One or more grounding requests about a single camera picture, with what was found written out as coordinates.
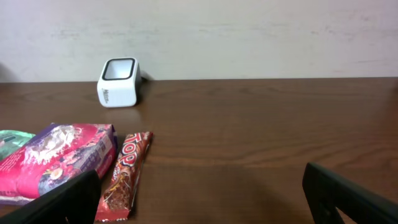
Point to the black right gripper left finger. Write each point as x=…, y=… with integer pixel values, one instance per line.
x=75, y=201

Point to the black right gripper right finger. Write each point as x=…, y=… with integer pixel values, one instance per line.
x=328, y=193

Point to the red Top chocolate bar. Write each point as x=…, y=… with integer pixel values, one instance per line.
x=117, y=201

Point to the purple red snack bag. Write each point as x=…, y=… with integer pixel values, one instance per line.
x=56, y=155

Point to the teal snack packet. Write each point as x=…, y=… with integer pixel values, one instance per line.
x=12, y=140

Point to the white barcode scanner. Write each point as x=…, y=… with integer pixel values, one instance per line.
x=119, y=83

